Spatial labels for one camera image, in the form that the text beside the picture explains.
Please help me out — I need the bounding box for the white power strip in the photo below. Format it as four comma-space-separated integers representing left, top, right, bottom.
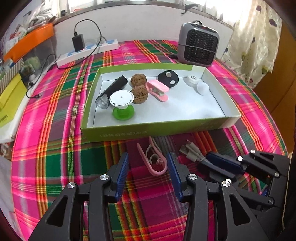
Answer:
57, 39, 120, 67

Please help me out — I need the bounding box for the green white cardboard box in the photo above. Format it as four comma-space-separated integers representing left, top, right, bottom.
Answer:
81, 63, 242, 142

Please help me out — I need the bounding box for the pink hook clip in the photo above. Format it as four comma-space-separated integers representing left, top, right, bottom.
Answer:
137, 137, 168, 177

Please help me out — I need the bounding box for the black power adapter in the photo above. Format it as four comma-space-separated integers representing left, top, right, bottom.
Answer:
72, 32, 85, 52

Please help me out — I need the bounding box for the patterned cream curtain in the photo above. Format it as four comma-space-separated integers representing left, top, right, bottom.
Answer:
221, 1, 282, 88

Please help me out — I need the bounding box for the black charging cable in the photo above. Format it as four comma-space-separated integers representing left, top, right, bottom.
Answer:
26, 19, 103, 100

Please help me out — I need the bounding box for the grey mini fan heater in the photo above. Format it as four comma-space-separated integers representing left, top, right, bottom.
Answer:
177, 21, 220, 67

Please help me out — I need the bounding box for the white usb cable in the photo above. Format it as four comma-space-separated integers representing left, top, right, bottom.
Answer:
179, 139, 206, 163

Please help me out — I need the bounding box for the black window clamp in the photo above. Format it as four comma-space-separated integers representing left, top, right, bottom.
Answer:
181, 4, 199, 15

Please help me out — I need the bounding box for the orange plastic tray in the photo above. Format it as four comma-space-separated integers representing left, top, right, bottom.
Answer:
3, 23, 54, 63

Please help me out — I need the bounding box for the yellow shoe box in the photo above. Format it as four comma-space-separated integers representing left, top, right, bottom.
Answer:
0, 73, 27, 127

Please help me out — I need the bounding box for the white round jar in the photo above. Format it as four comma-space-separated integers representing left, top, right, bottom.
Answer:
184, 75, 200, 87

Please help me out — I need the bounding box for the striped cardboard box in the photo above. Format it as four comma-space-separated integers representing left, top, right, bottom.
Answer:
1, 58, 25, 93

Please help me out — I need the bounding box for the brown walnut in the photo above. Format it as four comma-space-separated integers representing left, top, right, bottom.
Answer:
131, 85, 148, 104
130, 73, 147, 87

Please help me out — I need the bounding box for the white disc green base stand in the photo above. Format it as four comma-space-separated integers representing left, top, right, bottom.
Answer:
109, 90, 134, 121

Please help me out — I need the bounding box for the pink folding clip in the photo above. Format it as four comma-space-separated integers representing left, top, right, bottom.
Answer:
145, 79, 170, 102

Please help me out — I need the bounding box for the black oval magnetic holder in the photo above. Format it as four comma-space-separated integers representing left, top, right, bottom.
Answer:
158, 70, 179, 88

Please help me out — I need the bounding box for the white round silicone cap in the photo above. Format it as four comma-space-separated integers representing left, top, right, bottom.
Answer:
197, 81, 210, 95

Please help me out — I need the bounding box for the black silver flashlight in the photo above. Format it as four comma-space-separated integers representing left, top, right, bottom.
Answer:
95, 75, 128, 109

